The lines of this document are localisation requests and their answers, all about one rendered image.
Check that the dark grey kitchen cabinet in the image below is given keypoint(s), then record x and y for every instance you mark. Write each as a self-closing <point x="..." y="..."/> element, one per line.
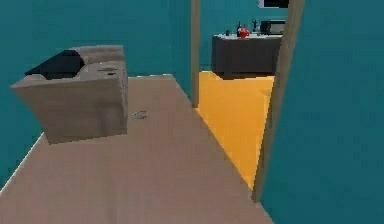
<point x="245" y="55"/>

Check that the small dark cup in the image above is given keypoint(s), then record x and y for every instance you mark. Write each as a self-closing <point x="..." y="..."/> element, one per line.
<point x="228" y="32"/>

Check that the red kettle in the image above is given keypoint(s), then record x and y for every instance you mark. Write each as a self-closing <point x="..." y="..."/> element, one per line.
<point x="243" y="32"/>

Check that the dark bottle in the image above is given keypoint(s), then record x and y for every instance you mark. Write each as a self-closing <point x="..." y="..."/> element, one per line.
<point x="238" y="28"/>

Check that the black faucet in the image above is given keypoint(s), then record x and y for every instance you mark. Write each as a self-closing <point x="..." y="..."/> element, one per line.
<point x="254" y="25"/>

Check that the beige sofa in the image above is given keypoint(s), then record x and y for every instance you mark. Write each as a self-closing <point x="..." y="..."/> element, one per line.
<point x="80" y="110"/>

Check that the black microwave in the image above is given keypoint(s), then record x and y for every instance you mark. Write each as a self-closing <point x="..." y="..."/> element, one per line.
<point x="272" y="26"/>

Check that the white framed window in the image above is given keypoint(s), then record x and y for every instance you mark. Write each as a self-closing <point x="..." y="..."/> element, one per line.
<point x="273" y="3"/>

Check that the black cushion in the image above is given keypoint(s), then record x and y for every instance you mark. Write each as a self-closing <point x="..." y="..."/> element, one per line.
<point x="58" y="65"/>

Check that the wooden door frame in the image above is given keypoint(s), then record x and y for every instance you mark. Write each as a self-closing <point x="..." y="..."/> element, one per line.
<point x="276" y="100"/>

